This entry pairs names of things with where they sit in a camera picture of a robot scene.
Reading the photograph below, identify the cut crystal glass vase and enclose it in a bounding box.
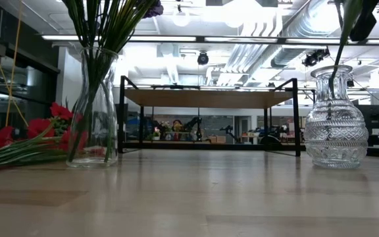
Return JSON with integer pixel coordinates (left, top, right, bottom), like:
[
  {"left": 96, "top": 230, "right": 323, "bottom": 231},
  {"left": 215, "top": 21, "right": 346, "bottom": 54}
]
[{"left": 303, "top": 65, "right": 370, "bottom": 170}]

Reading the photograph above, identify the smooth clear glass vase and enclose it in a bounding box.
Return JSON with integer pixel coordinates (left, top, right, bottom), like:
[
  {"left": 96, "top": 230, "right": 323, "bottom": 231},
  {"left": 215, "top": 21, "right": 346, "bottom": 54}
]
[{"left": 66, "top": 47, "right": 120, "bottom": 169}]

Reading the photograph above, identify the blue artificial flower bunch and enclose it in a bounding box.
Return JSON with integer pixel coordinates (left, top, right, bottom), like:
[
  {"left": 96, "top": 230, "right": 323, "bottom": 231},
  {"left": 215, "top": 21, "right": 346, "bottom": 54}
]
[{"left": 77, "top": 0, "right": 134, "bottom": 164}]

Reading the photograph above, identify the red artificial flower bunch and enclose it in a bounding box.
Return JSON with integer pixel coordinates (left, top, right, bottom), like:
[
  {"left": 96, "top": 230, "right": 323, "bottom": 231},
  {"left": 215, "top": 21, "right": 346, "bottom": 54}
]
[{"left": 0, "top": 101, "right": 107, "bottom": 169}]

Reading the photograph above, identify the black ceiling spotlight cluster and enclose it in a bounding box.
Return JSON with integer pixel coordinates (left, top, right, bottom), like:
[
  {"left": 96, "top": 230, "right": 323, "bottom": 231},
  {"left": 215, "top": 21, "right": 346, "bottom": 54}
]
[{"left": 302, "top": 48, "right": 331, "bottom": 68}]

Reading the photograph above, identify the long overhead light bar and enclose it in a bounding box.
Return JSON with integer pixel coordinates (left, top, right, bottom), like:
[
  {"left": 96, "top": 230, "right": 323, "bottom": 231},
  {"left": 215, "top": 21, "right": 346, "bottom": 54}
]
[{"left": 41, "top": 34, "right": 379, "bottom": 46}]

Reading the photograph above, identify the round white ceiling lamp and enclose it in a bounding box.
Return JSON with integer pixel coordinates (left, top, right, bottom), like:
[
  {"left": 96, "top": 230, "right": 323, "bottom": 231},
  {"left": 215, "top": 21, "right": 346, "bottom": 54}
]
[{"left": 172, "top": 9, "right": 191, "bottom": 28}]

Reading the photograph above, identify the cardboard box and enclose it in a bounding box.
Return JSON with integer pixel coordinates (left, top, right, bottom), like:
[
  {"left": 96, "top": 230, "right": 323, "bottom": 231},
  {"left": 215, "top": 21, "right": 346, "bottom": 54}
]
[{"left": 205, "top": 135, "right": 227, "bottom": 144}]

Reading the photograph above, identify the silver ceiling air duct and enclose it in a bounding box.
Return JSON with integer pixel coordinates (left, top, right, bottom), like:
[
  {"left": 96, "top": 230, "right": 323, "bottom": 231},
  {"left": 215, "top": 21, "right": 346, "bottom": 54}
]
[{"left": 270, "top": 0, "right": 345, "bottom": 68}]

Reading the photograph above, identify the black round overhead camera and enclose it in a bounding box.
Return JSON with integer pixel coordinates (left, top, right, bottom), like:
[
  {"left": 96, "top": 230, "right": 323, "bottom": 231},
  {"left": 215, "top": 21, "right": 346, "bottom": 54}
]
[{"left": 197, "top": 51, "right": 210, "bottom": 66}]

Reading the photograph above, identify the wooden shelf with black frame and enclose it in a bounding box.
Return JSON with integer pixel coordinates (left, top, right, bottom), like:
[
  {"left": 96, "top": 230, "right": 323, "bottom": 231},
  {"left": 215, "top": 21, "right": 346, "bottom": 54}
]
[{"left": 117, "top": 75, "right": 302, "bottom": 157}]

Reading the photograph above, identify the black aluminium rig frame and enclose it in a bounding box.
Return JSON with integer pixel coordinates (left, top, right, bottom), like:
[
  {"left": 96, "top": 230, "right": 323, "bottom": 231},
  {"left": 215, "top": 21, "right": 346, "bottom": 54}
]
[{"left": 122, "top": 141, "right": 379, "bottom": 158}]

